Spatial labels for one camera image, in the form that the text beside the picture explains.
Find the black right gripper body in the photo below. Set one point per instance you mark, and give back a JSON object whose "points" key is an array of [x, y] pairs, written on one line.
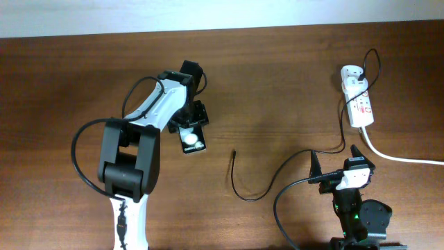
{"points": [[328, 186]]}

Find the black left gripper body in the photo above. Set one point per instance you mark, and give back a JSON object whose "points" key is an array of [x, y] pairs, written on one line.
{"points": [[193, 112]]}

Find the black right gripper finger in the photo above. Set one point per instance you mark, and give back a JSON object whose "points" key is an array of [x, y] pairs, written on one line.
{"points": [[315, 169], [356, 153]]}

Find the black smartphone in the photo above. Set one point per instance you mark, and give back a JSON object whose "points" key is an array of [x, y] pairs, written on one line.
{"points": [[192, 139]]}

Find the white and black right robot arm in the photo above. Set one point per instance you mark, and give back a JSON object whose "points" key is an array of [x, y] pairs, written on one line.
{"points": [[363, 222]]}

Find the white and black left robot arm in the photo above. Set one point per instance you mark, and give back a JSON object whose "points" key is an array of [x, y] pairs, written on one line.
{"points": [[129, 163]]}

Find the white USB charger plug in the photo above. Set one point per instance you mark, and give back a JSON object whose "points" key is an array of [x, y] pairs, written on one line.
{"points": [[351, 85]]}

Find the white power strip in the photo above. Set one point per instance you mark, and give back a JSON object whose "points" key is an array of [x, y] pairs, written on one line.
{"points": [[359, 107]]}

